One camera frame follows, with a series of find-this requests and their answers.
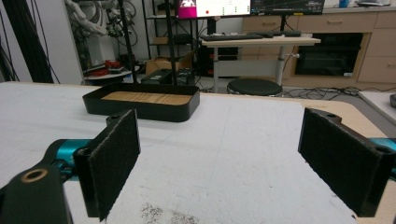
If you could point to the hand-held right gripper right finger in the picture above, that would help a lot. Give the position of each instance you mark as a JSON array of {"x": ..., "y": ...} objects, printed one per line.
[{"x": 342, "y": 168}]

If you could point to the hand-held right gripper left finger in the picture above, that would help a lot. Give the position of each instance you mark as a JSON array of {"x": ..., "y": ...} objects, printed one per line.
[{"x": 107, "y": 165}]

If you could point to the black tray with wooden bottom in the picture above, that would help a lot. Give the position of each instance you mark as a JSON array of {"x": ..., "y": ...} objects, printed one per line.
[{"x": 146, "y": 104}]

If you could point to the white table cloth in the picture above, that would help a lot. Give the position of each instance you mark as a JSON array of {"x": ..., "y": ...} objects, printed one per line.
[{"x": 186, "y": 155}]

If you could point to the black box on floor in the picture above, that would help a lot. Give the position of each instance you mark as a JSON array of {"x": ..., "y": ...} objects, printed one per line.
[{"x": 157, "y": 76}]

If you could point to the black oven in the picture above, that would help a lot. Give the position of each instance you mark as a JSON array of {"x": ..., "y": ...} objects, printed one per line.
[{"x": 328, "y": 54}]

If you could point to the cardboard box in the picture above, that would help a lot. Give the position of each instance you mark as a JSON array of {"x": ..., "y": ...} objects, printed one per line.
[{"x": 165, "y": 63}]

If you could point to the round black stool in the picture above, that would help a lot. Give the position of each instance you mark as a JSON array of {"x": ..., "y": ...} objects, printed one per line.
[{"x": 254, "y": 86}]

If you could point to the wooden cabinet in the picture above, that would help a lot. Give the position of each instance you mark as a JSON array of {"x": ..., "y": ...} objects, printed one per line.
[{"x": 373, "y": 46}]

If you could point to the black metal stand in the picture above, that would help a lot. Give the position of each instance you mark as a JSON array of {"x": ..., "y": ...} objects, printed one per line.
[{"x": 149, "y": 43}]

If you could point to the light wooden desk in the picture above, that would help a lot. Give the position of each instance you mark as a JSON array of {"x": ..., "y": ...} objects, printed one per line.
[{"x": 261, "y": 42}]

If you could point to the black shelf rack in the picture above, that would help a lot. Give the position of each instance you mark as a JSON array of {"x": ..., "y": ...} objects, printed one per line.
[{"x": 169, "y": 28}]

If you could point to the dark monitor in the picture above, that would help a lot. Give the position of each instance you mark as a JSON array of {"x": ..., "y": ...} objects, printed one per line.
[{"x": 288, "y": 6}]

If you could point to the black keyboard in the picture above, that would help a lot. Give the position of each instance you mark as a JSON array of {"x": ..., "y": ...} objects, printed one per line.
[{"x": 232, "y": 37}]

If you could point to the monitor with pink window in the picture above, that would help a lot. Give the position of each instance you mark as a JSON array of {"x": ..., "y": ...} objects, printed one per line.
[{"x": 214, "y": 7}]

